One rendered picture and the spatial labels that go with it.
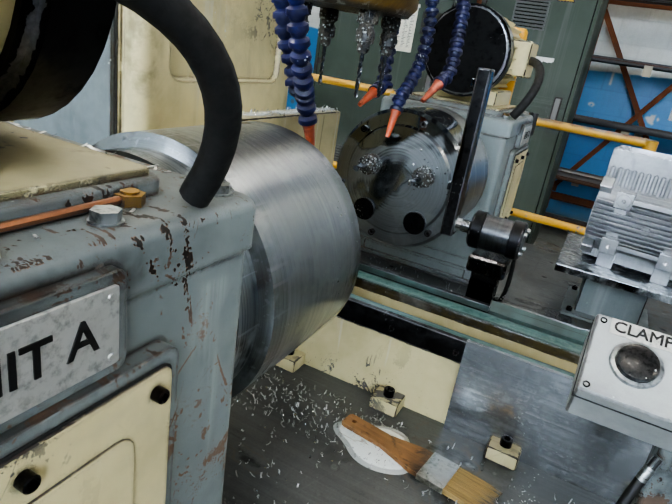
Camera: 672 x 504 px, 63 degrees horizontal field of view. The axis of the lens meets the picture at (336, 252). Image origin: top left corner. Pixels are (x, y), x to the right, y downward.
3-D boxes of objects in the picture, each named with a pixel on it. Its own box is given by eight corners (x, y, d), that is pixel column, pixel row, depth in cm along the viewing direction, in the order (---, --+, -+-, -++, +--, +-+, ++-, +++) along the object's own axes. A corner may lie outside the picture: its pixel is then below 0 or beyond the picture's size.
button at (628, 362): (607, 380, 42) (613, 370, 40) (615, 347, 43) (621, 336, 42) (650, 395, 40) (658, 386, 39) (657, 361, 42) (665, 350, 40)
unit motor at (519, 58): (391, 193, 127) (429, -5, 112) (434, 174, 155) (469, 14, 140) (501, 223, 118) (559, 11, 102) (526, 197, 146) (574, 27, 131)
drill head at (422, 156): (304, 236, 100) (323, 96, 91) (388, 198, 135) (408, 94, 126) (433, 279, 91) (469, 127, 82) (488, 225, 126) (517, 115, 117)
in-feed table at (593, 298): (538, 316, 111) (555, 263, 107) (554, 277, 134) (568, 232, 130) (670, 359, 102) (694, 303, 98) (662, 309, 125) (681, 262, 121)
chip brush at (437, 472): (334, 430, 69) (335, 424, 69) (355, 412, 73) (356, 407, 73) (487, 522, 59) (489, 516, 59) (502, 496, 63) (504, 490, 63)
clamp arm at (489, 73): (435, 232, 88) (473, 66, 79) (441, 228, 90) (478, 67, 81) (456, 238, 86) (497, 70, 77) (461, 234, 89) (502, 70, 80)
